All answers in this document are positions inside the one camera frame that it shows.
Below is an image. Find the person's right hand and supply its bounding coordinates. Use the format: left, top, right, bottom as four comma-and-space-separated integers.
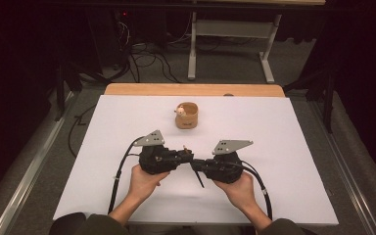
211, 171, 258, 211

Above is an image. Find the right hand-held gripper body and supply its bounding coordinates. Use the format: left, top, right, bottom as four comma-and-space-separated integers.
207, 139, 255, 185

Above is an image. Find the black floor cable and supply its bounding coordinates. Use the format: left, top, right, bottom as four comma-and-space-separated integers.
67, 103, 98, 159

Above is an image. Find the person's olive right sleeve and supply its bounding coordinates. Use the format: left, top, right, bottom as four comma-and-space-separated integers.
258, 217, 309, 235

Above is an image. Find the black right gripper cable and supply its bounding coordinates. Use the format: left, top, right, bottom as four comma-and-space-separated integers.
240, 159, 274, 220

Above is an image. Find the person's left hand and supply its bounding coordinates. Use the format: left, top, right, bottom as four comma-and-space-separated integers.
128, 164, 171, 204

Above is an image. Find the wooden table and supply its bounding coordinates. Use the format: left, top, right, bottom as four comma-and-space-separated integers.
104, 82, 287, 98

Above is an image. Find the white table board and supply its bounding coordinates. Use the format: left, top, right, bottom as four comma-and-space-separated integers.
52, 94, 340, 227

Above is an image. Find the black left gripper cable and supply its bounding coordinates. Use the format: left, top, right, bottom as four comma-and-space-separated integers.
108, 136, 145, 215

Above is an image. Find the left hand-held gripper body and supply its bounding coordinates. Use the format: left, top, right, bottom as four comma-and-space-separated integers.
133, 129, 179, 175

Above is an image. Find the person's olive left sleeve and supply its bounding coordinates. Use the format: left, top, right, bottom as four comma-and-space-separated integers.
74, 212, 132, 235

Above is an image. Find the person's olive sleeve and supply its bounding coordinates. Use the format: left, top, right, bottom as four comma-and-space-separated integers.
258, 217, 309, 235
74, 212, 132, 235

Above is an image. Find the black floor cables bundle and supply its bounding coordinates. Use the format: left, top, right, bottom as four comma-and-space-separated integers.
111, 40, 182, 84

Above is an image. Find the wooden chopstick holder with figure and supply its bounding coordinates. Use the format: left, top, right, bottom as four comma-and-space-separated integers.
173, 101, 200, 130

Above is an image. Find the white metal desk frame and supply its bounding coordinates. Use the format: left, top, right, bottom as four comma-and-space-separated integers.
187, 11, 283, 84

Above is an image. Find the black metal stand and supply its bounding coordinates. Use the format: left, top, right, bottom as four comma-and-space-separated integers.
54, 61, 83, 122
282, 69, 337, 134

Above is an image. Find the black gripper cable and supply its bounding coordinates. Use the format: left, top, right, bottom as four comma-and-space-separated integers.
108, 136, 145, 215
240, 159, 274, 220

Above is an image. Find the aluminium floor rail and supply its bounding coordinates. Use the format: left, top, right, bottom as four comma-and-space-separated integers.
309, 100, 376, 235
0, 91, 76, 235

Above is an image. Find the black computer tower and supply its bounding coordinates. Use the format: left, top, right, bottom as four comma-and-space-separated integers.
110, 8, 135, 68

